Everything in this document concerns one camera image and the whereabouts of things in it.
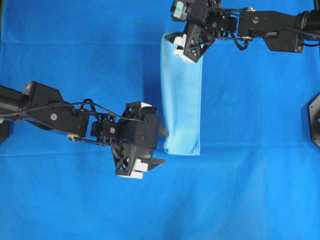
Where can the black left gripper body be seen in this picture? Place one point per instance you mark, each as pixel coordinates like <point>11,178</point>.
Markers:
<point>133,138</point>

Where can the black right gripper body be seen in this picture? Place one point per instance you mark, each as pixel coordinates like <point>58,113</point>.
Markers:
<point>204,24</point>

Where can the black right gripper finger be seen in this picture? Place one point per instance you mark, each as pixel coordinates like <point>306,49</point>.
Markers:
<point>178,39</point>
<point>179,52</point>

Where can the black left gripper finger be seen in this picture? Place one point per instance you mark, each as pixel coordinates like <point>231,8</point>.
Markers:
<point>162,131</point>
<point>149,164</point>

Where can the light blue towel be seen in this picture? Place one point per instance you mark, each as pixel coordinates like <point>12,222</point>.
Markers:
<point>181,93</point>

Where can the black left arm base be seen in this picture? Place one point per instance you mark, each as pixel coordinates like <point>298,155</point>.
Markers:
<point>5,130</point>

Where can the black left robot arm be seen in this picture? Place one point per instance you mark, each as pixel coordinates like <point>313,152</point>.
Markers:
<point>44,107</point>

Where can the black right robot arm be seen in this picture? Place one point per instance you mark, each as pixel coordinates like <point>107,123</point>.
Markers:
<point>281,32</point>

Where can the blue table cloth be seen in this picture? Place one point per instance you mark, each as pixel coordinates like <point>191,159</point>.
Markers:
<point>258,173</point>

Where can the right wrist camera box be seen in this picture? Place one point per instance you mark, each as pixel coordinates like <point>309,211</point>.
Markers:
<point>181,10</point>

